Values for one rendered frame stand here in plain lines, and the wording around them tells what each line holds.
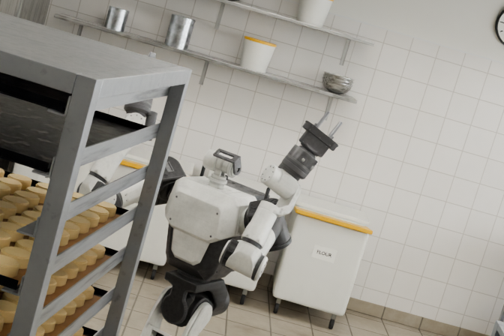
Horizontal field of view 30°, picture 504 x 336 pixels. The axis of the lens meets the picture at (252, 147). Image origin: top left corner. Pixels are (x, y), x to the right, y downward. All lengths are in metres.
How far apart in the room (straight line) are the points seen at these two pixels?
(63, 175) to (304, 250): 5.18
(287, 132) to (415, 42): 1.14
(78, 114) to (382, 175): 5.83
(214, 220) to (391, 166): 4.15
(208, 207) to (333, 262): 3.51
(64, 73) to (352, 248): 5.24
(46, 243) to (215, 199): 1.70
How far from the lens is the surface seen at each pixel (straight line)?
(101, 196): 1.66
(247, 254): 2.76
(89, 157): 1.52
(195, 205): 3.06
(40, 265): 1.39
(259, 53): 6.64
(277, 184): 2.81
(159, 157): 1.94
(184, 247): 3.10
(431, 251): 7.27
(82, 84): 1.33
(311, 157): 2.82
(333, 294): 6.55
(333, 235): 6.45
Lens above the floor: 1.97
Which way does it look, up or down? 8 degrees down
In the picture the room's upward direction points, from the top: 16 degrees clockwise
